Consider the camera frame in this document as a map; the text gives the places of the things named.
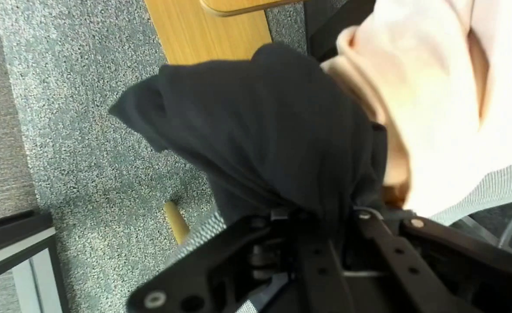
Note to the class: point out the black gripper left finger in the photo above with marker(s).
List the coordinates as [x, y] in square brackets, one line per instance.
[301, 267]

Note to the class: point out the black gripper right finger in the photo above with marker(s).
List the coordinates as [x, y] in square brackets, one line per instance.
[430, 272]

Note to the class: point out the black cloth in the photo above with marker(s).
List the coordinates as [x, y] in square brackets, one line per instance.
[267, 133]

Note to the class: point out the beige cloth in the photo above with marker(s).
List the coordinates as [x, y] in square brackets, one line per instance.
[441, 88]

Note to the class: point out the black glass wall post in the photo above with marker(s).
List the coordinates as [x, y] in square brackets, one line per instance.
[12, 223]

